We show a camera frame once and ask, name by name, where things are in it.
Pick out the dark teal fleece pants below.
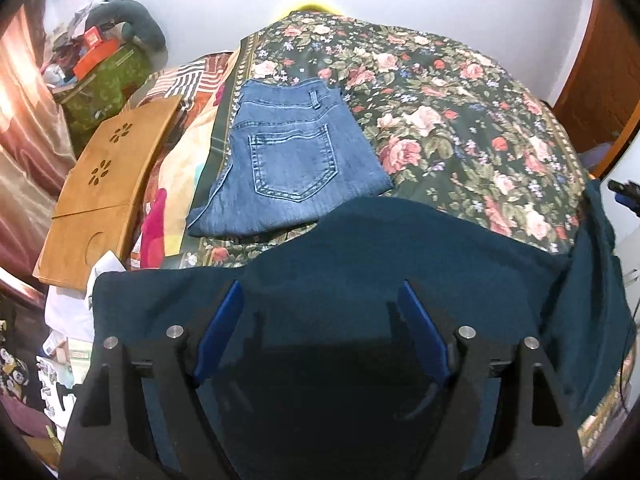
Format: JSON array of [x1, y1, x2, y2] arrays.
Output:
[[93, 183, 634, 479]]

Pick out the brown wooden door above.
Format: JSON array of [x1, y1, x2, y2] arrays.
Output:
[[553, 0, 639, 178]]

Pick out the wooden lap desk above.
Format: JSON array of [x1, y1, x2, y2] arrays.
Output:
[[34, 96, 181, 290]]

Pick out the striped patchwork quilt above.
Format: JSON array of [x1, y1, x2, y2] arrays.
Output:
[[125, 51, 239, 270]]

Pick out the folded blue denim jeans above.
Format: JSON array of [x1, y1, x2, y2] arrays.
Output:
[[186, 78, 393, 237]]

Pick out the pink orange curtain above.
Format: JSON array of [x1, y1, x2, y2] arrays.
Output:
[[1, 6, 76, 285]]

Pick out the green patterned storage bag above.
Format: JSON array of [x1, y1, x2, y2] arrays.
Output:
[[52, 44, 151, 157]]

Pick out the orange box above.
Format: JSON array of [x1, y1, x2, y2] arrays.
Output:
[[73, 38, 119, 80]]

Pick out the grey neck pillow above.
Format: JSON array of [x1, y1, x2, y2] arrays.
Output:
[[85, 0, 166, 52]]

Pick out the red small box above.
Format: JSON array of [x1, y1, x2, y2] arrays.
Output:
[[82, 26, 104, 50]]

